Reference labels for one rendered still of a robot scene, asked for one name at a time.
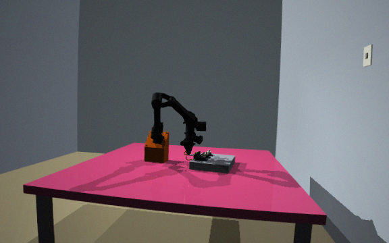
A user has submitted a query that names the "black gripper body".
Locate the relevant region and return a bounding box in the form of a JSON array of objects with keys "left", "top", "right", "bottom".
[{"left": 180, "top": 131, "right": 195, "bottom": 146}]

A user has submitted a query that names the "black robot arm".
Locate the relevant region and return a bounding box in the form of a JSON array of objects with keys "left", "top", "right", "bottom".
[{"left": 151, "top": 92, "right": 206, "bottom": 144}]

